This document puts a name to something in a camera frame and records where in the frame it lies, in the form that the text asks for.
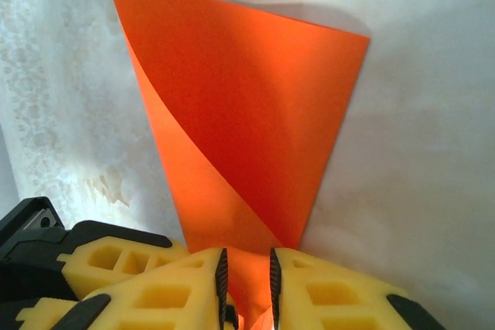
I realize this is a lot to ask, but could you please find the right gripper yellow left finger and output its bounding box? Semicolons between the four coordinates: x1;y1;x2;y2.
65;247;237;330

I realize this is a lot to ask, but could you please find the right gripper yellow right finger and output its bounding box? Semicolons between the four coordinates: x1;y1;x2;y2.
268;247;442;330

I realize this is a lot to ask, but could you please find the orange square paper sheet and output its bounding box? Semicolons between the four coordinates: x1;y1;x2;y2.
103;0;371;330

